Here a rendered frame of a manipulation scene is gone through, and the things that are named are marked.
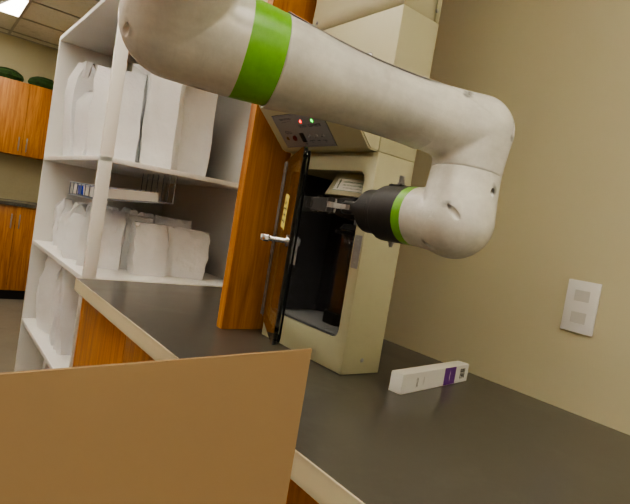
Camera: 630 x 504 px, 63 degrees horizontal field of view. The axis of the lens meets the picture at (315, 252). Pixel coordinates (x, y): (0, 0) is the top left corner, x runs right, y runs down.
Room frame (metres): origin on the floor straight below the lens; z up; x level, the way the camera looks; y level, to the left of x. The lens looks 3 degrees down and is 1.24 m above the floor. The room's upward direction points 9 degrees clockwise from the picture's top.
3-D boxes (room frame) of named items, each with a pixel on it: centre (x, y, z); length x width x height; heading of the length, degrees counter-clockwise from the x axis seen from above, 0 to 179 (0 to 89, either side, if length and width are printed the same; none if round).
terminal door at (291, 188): (1.15, 0.08, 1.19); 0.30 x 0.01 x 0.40; 10
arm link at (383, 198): (0.84, -0.12, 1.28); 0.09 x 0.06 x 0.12; 128
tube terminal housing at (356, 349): (1.26, -0.10, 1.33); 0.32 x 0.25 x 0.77; 38
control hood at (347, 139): (1.15, 0.05, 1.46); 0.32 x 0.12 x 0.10; 38
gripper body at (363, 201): (0.89, -0.08, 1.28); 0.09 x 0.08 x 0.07; 38
